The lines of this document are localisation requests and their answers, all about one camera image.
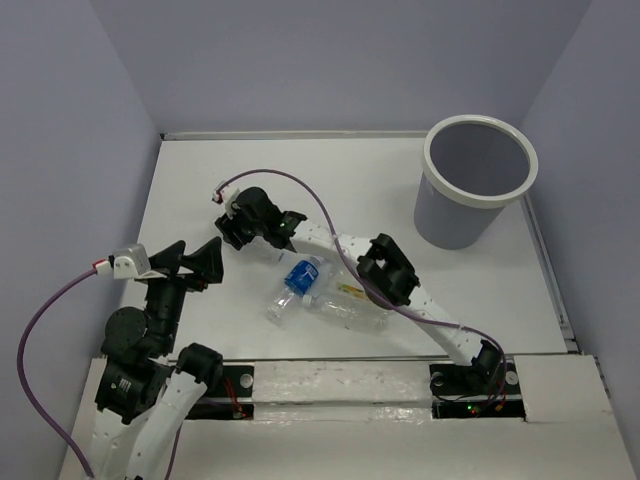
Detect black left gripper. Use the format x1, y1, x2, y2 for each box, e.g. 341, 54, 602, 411
143, 233, 225, 350

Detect clear unlabelled plastic bottle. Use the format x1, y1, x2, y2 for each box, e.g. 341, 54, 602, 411
243, 239, 287, 264

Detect blue label Chinese text bottle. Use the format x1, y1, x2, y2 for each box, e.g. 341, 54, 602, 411
265, 256, 324, 328

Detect blue label bottle sideways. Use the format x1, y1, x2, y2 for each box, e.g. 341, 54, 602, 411
318, 257, 342, 277

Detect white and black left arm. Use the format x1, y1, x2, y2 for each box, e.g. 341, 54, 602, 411
89, 237, 224, 479

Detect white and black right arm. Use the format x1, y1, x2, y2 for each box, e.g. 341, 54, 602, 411
212, 186, 505, 396

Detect grey bin white rim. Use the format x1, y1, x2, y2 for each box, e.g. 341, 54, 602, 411
414, 114, 539, 250

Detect large clear yellow label bottle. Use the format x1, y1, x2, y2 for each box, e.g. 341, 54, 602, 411
331, 270, 370, 302

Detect clear crushed bottle white cap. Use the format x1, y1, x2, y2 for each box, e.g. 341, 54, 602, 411
302, 293, 388, 334

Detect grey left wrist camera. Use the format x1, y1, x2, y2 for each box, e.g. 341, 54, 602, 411
93, 244, 151, 280

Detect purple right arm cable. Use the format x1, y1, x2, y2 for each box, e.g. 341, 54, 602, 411
214, 169, 511, 391

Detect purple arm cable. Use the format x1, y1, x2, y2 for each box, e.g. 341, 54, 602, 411
214, 169, 511, 391
15, 267, 181, 480

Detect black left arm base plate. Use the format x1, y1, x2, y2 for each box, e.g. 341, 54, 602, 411
186, 363, 255, 421

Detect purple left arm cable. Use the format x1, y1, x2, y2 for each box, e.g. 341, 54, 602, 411
15, 267, 181, 480

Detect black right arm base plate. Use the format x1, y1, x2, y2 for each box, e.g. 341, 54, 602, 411
429, 360, 526, 420

